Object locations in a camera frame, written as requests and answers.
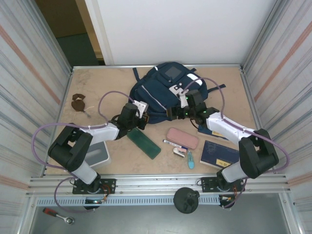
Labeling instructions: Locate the green pencil case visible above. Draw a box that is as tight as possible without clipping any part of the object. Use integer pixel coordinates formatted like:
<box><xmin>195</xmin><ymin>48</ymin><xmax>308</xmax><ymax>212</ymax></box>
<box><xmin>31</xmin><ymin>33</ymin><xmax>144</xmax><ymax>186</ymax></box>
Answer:
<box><xmin>126</xmin><ymin>128</ymin><xmax>162</xmax><ymax>160</ymax></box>

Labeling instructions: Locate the pink pencil case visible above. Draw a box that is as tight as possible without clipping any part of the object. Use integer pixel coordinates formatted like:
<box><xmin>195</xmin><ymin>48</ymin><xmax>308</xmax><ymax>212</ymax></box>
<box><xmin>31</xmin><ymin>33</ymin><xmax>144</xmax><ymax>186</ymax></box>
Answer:
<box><xmin>167</xmin><ymin>127</ymin><xmax>199</xmax><ymax>149</ymax></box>

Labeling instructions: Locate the blue and white marker pen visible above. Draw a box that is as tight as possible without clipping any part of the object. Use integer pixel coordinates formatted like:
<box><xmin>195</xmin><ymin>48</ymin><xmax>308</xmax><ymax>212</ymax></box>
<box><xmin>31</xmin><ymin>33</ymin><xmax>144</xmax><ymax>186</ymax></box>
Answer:
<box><xmin>162</xmin><ymin>139</ymin><xmax>188</xmax><ymax>150</ymax></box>

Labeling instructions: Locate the navy blue backpack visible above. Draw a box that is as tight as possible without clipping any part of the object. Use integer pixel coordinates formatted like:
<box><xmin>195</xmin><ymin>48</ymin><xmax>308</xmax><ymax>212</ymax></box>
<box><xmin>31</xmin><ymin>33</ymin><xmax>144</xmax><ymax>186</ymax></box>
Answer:
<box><xmin>128</xmin><ymin>62</ymin><xmax>226</xmax><ymax>125</ymax></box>

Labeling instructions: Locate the blue book with yellow label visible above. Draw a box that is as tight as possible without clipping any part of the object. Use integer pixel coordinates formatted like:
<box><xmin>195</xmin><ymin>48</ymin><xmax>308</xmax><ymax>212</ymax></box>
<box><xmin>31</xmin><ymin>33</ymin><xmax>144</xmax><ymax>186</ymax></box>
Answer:
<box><xmin>199</xmin><ymin>140</ymin><xmax>241</xmax><ymax>171</ymax></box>
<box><xmin>196</xmin><ymin>124</ymin><xmax>230</xmax><ymax>141</ymax></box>

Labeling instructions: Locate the white and pink stapler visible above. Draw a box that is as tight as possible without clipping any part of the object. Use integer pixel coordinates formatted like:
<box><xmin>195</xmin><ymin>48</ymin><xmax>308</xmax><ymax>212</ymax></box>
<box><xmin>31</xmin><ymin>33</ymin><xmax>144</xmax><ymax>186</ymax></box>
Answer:
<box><xmin>172</xmin><ymin>146</ymin><xmax>187</xmax><ymax>159</ymax></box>

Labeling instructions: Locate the small metal key charm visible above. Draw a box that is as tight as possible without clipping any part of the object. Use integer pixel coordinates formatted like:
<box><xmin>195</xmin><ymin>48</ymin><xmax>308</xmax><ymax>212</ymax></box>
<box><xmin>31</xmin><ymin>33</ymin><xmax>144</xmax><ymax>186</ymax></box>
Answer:
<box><xmin>81</xmin><ymin>106</ymin><xmax>95</xmax><ymax>118</ymax></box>

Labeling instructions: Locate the white and grey tissue box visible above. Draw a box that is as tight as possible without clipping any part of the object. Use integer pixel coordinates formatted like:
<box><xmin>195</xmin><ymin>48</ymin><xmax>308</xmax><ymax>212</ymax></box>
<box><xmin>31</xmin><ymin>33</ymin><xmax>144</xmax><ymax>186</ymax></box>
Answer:
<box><xmin>85</xmin><ymin>141</ymin><xmax>113</xmax><ymax>169</ymax></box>

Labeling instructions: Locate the brown plush charm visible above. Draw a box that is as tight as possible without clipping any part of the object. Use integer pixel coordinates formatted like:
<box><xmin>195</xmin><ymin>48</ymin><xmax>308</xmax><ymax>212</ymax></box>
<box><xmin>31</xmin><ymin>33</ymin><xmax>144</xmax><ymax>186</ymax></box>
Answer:
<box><xmin>71</xmin><ymin>93</ymin><xmax>86</xmax><ymax>112</ymax></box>

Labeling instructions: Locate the small control board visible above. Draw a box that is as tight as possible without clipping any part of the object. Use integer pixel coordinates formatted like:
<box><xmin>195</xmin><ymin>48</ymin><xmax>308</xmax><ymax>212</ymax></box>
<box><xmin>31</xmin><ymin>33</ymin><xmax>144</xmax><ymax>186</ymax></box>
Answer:
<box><xmin>218</xmin><ymin>194</ymin><xmax>236</xmax><ymax>210</ymax></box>
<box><xmin>83</xmin><ymin>197</ymin><xmax>108</xmax><ymax>211</ymax></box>

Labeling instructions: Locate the aluminium table edge rail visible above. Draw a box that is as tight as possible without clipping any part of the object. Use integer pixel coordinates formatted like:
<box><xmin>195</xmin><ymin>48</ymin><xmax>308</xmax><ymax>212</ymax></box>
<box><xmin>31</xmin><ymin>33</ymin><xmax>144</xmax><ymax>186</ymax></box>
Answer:
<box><xmin>72</xmin><ymin>63</ymin><xmax>244</xmax><ymax>71</ymax></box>

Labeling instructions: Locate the aluminium mounting rail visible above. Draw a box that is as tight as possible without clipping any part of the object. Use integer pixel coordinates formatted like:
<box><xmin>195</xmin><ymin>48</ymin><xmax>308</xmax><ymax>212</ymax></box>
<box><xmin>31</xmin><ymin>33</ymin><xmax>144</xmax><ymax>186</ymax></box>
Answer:
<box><xmin>26</xmin><ymin>173</ymin><xmax>292</xmax><ymax>197</ymax></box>

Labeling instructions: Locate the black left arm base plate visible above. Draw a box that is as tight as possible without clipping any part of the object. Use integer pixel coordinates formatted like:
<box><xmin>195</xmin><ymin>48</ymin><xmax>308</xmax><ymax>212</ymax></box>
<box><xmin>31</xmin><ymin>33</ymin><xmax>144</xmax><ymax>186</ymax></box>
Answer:
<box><xmin>72</xmin><ymin>178</ymin><xmax>117</xmax><ymax>195</ymax></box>

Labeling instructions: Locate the grey slotted cable duct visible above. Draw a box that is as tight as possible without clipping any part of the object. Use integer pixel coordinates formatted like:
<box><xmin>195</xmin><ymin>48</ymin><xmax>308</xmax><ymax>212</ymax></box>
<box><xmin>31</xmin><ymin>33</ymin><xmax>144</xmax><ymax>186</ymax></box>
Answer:
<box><xmin>35</xmin><ymin>196</ymin><xmax>236</xmax><ymax>207</ymax></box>

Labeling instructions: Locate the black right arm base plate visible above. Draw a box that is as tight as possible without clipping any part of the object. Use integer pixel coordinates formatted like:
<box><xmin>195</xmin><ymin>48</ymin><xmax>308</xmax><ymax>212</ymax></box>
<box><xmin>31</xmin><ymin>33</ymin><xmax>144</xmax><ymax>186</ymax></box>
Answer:
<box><xmin>200</xmin><ymin>177</ymin><xmax>245</xmax><ymax>194</ymax></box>

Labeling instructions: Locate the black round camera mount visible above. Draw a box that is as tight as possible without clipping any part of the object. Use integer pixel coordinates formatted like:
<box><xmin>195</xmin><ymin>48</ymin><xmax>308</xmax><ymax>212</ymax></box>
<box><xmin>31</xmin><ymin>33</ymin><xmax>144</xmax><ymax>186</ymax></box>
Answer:
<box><xmin>173</xmin><ymin>187</ymin><xmax>200</xmax><ymax>215</ymax></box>

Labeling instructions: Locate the white door frame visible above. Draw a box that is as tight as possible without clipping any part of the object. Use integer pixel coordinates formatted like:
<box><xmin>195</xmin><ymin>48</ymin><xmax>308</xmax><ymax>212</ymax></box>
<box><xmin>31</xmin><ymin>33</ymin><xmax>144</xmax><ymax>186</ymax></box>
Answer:
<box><xmin>84</xmin><ymin>0</ymin><xmax>115</xmax><ymax>66</ymax></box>

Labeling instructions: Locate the red handled ratchet wrench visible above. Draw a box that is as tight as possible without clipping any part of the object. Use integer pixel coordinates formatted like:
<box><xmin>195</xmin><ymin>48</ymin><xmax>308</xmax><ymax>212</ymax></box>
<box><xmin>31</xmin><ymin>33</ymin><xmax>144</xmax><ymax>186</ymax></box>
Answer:
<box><xmin>42</xmin><ymin>207</ymin><xmax>75</xmax><ymax>225</ymax></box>

